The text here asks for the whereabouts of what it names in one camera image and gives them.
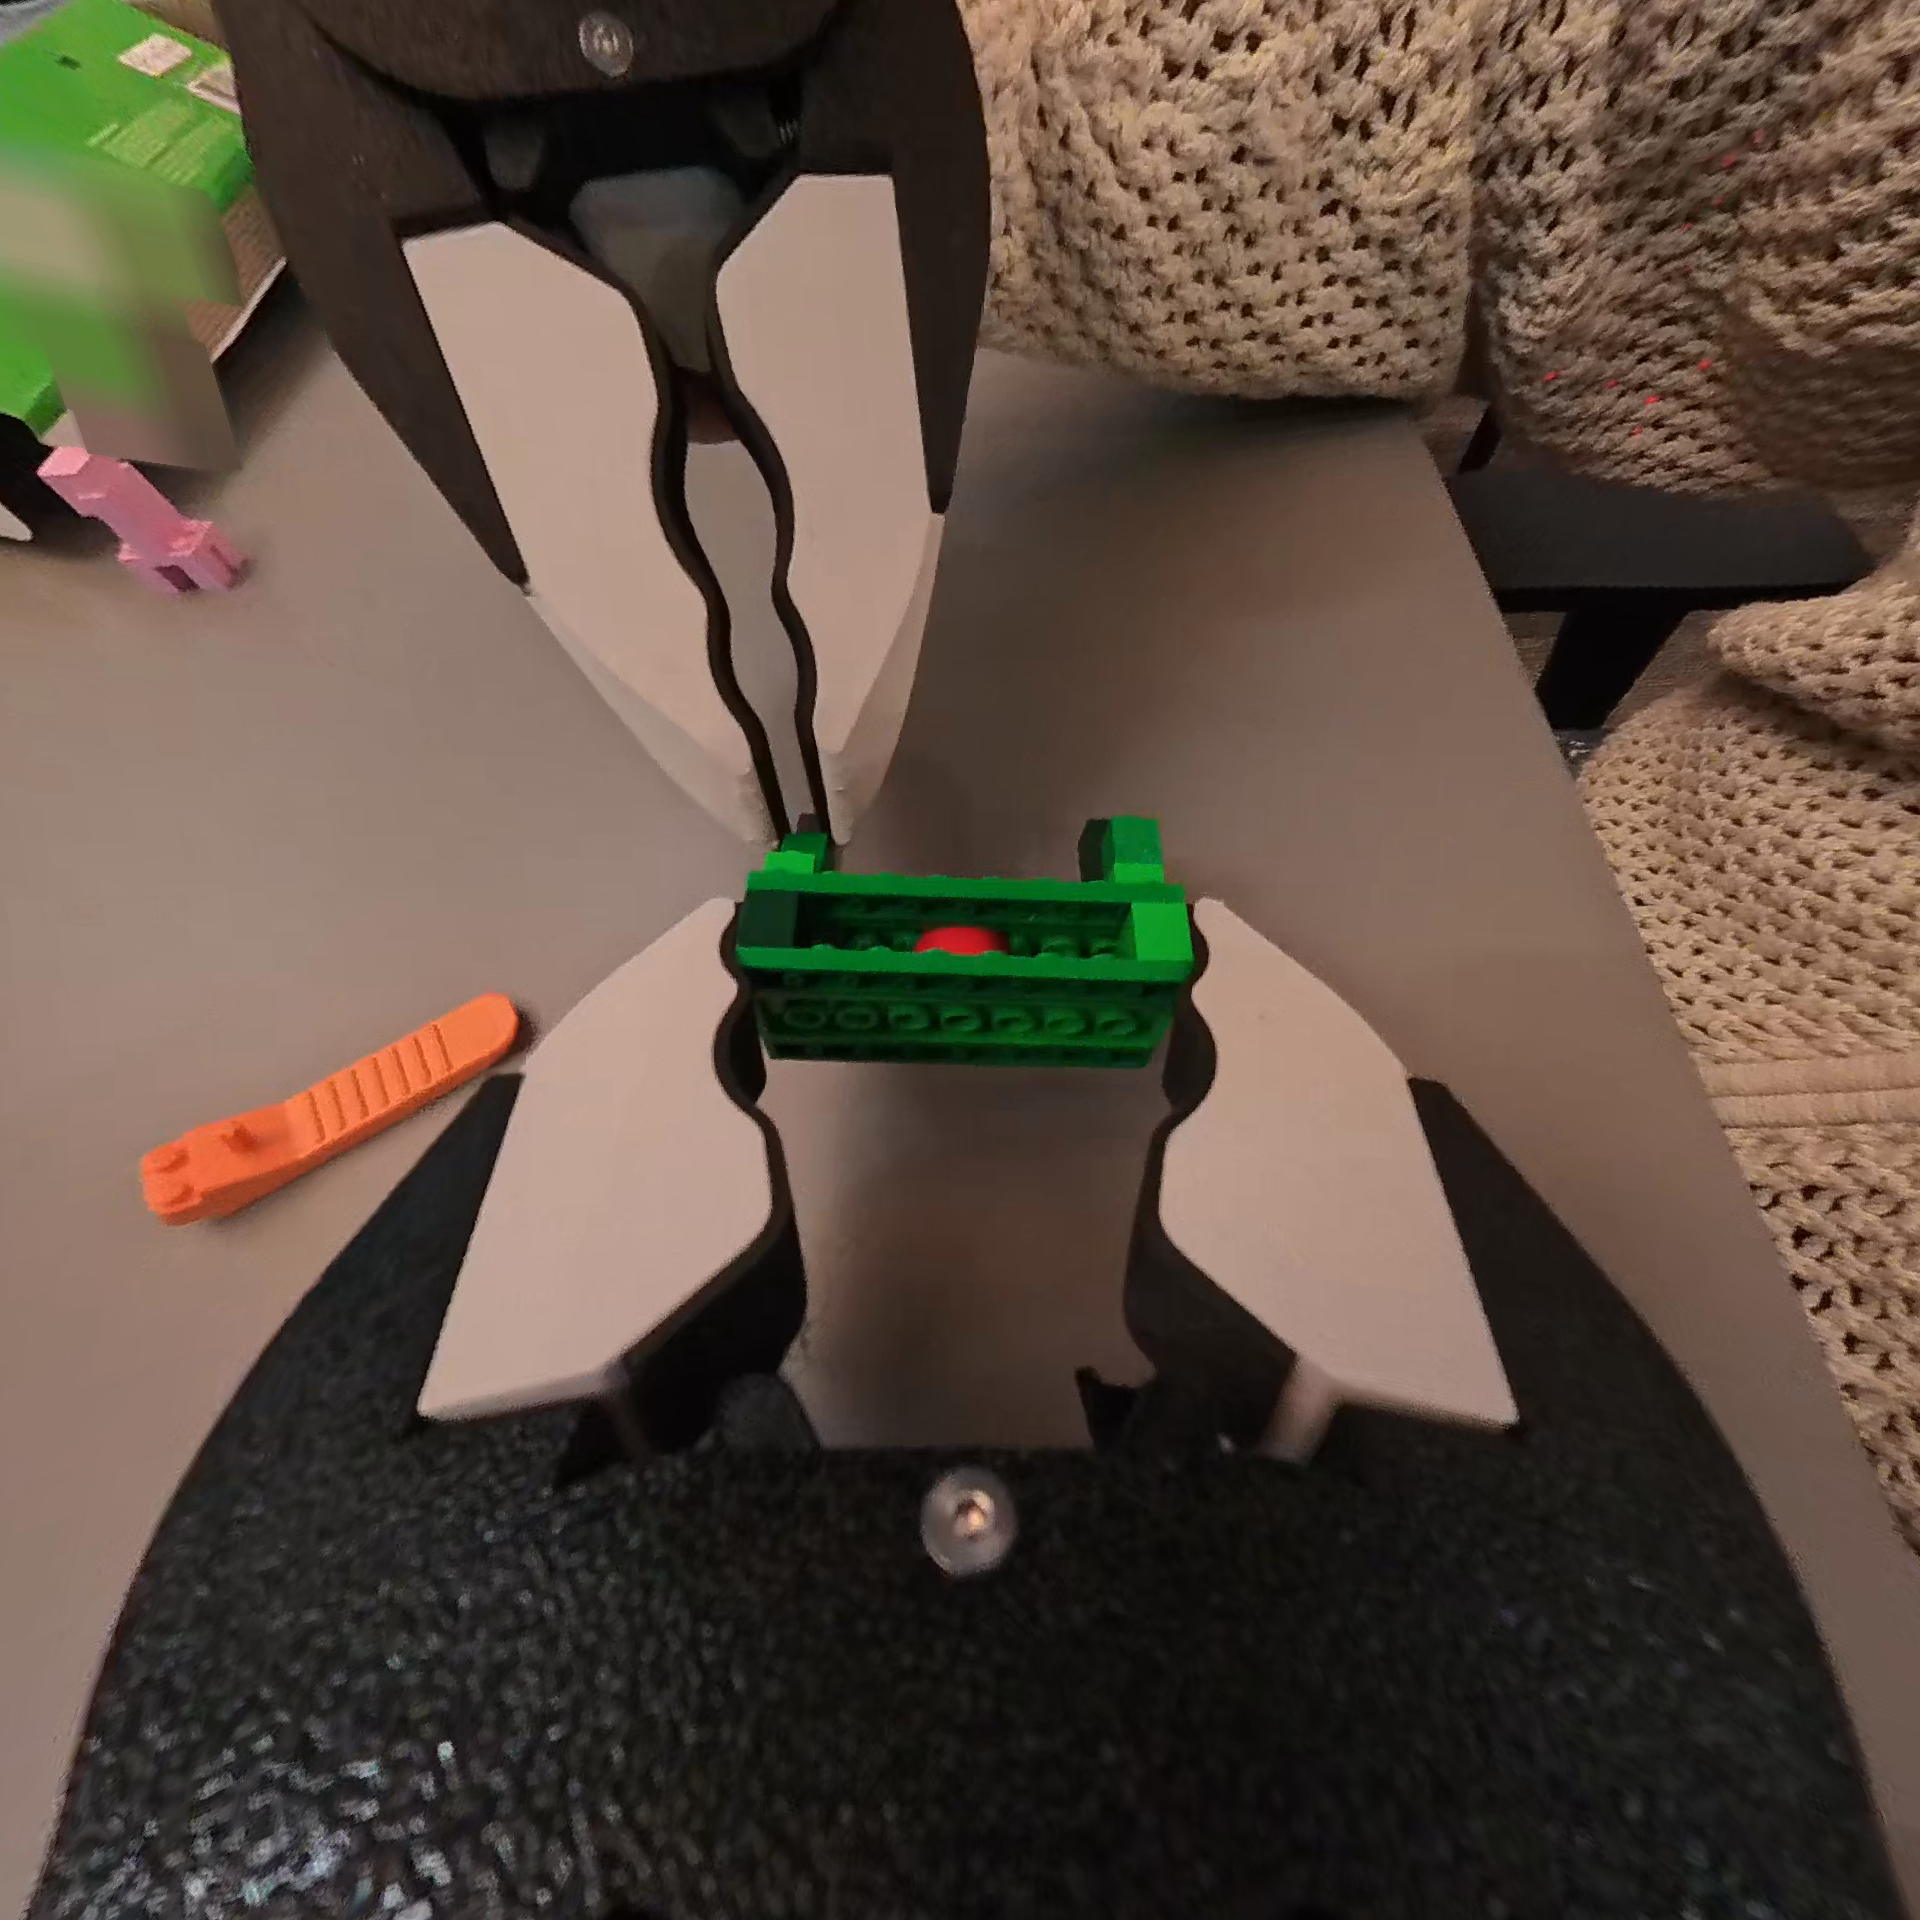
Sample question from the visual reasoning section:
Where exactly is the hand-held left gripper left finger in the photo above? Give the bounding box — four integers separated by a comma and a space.
414, 896, 811, 1427

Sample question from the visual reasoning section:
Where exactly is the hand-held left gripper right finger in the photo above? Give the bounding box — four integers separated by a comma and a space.
1126, 896, 1523, 1469

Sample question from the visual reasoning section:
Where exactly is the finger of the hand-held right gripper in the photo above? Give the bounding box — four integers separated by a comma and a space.
712, 169, 948, 845
398, 220, 796, 845

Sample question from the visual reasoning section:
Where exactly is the green lego assembly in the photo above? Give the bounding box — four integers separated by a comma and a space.
736, 813, 1198, 1073

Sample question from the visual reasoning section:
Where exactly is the green lego set box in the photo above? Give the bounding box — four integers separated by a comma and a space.
0, 0, 290, 476

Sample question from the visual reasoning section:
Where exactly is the pink lego pig figure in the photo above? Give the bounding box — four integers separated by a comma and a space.
38, 445, 248, 597

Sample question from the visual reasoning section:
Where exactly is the orange brick separator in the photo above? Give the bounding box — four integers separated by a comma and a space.
140, 989, 524, 1229

